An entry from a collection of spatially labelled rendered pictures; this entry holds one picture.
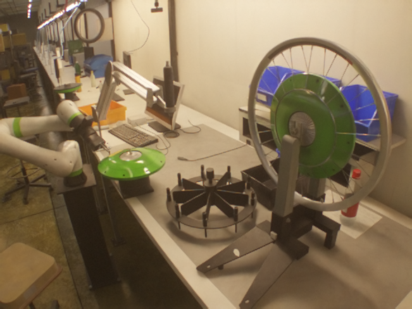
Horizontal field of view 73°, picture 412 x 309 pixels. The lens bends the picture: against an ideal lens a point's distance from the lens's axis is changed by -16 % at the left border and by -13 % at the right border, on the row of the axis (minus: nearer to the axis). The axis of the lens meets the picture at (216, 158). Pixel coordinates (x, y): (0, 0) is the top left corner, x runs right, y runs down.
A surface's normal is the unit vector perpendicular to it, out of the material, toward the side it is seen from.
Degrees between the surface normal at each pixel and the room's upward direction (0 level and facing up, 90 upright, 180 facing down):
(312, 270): 0
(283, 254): 18
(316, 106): 81
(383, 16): 90
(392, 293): 0
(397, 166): 90
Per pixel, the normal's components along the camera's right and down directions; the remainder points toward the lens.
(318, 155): -0.70, 0.42
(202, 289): -0.03, -0.90
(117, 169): -0.12, -0.70
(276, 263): -0.27, -0.78
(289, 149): -0.80, 0.22
